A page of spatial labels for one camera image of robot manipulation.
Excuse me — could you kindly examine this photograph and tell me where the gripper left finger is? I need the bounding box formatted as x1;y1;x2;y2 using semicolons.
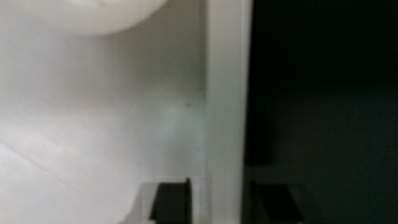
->
120;179;193;224

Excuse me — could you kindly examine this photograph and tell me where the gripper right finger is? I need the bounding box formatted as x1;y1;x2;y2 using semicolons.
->
250;183;318;224

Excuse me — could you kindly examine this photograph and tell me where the white square tabletop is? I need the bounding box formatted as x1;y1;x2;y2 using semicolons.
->
0;0;254;224

